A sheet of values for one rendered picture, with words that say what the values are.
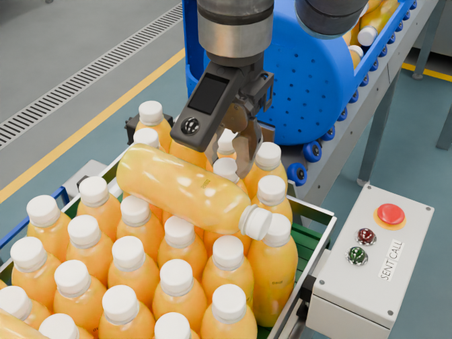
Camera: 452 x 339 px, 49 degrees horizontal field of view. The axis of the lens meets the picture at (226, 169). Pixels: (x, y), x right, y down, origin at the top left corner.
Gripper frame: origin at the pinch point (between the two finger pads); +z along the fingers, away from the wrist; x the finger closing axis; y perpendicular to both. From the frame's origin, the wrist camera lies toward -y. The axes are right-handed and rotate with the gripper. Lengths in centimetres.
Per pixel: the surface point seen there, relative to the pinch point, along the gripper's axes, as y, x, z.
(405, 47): 93, -8, 24
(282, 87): 24.7, 2.2, 0.8
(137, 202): -12.3, 7.0, -0.6
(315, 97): 24.7, -4.3, 0.9
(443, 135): 165, -26, 102
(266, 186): -0.8, -7.0, -0.6
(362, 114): 53, -7, 22
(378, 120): 121, -1, 73
